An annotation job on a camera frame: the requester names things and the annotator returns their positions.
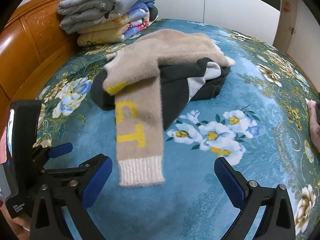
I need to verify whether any teal floral bed blanket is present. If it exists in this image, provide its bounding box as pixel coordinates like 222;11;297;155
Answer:
32;17;320;240

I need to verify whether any pink striped clothing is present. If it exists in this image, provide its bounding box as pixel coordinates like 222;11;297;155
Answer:
0;125;11;165

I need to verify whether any folded floral quilt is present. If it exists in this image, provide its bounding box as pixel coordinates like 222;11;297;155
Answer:
76;1;157;47

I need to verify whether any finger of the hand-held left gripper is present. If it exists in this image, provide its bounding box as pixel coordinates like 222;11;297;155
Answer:
40;164;85;181
32;142;73;170

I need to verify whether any person's left hand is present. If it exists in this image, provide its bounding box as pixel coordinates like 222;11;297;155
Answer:
0;201;31;240

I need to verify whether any folded grey quilt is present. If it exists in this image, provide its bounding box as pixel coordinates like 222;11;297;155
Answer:
57;0;158;34

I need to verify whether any beige room door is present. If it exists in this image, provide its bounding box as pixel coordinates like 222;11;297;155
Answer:
274;0;307;55

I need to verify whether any beige fluffy sweater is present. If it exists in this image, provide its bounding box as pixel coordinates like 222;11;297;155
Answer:
102;29;237;188

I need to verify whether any dark grey hooded garment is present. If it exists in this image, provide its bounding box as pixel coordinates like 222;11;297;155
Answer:
90;57;232;130

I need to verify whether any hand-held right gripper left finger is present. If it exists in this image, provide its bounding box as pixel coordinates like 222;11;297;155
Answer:
30;154;113;240

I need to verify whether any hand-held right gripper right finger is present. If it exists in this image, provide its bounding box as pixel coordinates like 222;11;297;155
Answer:
214;156;297;240

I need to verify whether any white wardrobe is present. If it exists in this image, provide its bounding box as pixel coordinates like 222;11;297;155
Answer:
147;0;282;48

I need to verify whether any orange wooden bed frame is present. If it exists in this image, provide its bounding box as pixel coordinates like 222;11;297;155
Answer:
0;0;108;140

